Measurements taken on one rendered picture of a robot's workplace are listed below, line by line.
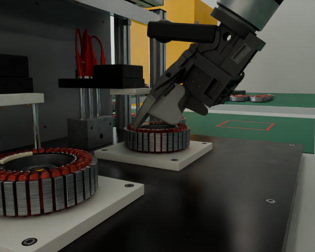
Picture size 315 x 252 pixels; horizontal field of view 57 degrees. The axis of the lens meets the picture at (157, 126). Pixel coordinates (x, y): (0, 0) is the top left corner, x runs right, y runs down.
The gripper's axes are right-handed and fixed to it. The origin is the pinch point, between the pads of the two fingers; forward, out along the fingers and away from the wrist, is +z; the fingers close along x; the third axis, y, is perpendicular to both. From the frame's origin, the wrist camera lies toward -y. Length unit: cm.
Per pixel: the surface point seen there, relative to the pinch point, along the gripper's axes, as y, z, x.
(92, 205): 8.0, -0.2, -23.7
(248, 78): -76, 40, 508
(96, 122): -8.9, 7.4, -1.3
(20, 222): 5.6, 1.5, -29.0
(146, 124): -1.3, 2.1, 1.3
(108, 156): -0.6, 6.4, -7.5
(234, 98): -17, 18, 158
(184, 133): 5.8, -2.2, -1.1
